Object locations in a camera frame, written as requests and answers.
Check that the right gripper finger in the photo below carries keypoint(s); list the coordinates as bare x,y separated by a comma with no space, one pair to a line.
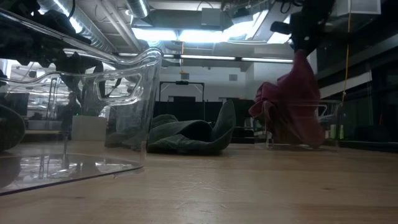
301,49

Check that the clear plastic bin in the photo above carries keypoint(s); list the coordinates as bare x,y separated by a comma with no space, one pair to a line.
124,130
332,124

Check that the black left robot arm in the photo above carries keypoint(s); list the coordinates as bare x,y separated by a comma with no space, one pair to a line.
18,6

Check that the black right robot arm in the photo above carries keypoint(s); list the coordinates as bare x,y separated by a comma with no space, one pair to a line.
320,5

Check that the linear ceiling light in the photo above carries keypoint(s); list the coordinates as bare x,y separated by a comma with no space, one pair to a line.
267,60
208,57

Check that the green snake plant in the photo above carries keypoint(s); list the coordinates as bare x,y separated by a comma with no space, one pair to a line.
73,71

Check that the slanted bright ceiling light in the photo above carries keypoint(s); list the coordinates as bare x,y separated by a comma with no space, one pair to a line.
248,28

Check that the grey ceiling vent box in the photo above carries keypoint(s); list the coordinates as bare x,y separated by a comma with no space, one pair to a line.
211,17

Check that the bright ceiling light panel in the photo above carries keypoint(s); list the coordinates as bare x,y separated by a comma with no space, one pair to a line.
202,36
155,34

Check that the white plant pot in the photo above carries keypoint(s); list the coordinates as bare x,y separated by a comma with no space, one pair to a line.
88,127

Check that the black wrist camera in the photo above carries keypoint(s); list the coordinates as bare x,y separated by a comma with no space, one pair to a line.
281,28

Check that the large silver air duct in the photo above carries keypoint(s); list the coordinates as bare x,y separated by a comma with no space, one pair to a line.
90,31

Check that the white ceiling duct box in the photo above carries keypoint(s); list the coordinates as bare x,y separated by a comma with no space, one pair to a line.
363,7

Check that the square wall vent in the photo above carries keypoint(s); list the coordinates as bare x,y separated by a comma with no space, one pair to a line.
185,76
233,77

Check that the small silver air duct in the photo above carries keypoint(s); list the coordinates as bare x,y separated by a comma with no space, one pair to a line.
138,7

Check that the black distant gantry frame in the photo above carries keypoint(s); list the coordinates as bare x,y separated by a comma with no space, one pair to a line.
182,82

